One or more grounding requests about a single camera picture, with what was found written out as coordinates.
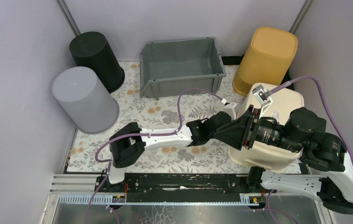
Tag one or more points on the yellow slatted waste basket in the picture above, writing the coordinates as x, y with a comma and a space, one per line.
266, 60

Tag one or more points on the grey round plastic bin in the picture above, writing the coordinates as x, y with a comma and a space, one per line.
86, 100

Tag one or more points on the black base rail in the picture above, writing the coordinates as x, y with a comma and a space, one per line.
182, 188

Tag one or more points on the left aluminium frame post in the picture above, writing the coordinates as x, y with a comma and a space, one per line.
68, 16

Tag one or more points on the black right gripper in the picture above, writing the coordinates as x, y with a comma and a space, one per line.
231, 134

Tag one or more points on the right aluminium frame post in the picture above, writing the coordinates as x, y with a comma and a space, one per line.
307, 5

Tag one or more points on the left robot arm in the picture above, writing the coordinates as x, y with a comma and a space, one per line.
128, 144

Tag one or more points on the grey plastic crate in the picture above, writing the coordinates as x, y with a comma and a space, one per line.
167, 68

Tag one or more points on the aluminium frame post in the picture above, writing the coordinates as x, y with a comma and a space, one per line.
307, 5
68, 16

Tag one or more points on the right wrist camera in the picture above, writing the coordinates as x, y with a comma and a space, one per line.
262, 95

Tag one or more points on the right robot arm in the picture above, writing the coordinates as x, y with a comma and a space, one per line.
304, 132

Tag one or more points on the floral patterned table mat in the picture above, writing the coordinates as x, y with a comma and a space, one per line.
157, 114

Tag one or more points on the black ribbed waste bin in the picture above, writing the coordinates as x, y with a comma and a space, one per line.
92, 50

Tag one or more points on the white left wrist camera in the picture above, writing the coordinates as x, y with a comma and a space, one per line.
230, 108

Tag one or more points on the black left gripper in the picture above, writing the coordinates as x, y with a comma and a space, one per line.
225, 116

